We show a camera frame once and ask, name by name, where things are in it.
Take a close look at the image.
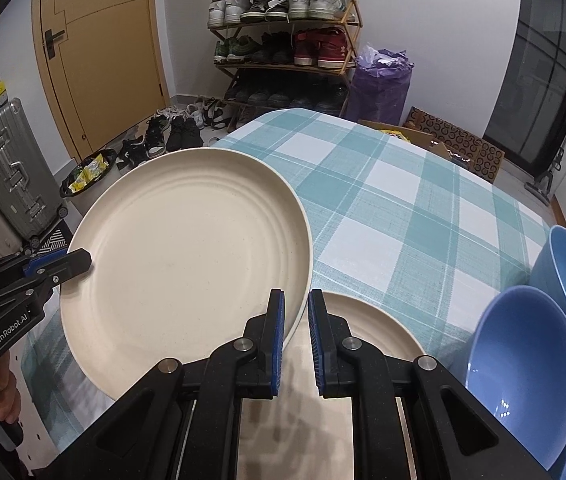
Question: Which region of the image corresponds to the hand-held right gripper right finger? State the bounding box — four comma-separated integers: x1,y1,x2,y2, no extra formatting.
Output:
308,289,548,480

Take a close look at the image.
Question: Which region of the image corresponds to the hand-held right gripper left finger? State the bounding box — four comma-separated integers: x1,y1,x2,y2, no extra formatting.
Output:
33,287,286,480

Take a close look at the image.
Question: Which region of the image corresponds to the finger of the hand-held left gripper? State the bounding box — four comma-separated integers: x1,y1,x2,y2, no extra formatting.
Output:
0,248,92,311
0,251,71,286

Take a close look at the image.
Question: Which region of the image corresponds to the cream plate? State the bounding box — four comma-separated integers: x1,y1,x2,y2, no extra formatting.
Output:
59,147,314,403
183,291,428,480

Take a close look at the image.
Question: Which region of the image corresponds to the wide blue bowl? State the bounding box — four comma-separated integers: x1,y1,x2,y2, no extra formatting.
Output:
465,285,566,468

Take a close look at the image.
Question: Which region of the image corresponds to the black bag with yellow wrappers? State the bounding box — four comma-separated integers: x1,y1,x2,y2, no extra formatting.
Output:
59,149,118,198

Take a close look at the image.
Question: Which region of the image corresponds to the silver suitcase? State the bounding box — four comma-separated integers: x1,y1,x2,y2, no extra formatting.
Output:
0,97,66,248

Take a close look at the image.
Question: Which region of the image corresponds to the dark shoes pile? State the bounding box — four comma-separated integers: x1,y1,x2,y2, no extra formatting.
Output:
115,97,244,171

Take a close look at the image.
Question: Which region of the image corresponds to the wooden door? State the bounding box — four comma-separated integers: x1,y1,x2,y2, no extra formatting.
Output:
30,0,168,161

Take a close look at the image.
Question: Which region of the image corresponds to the open brown cardboard box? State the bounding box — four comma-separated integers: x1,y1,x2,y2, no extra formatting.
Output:
357,119,458,163

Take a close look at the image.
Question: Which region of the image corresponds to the patterned cardboard box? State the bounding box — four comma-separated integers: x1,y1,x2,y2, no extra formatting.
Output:
403,106,506,184

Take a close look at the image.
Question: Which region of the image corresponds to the purple plastic bag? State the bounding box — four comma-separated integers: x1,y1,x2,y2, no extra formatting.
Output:
345,45,415,126

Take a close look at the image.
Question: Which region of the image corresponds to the wooden shoe rack with shoes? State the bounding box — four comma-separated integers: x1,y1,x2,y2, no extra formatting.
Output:
198,0,358,113

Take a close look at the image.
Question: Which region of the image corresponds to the black framed glass door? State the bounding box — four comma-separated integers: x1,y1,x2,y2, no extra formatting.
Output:
483,0,566,178

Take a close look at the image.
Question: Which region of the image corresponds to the black door handle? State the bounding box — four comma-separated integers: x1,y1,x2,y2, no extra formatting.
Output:
43,27,66,58

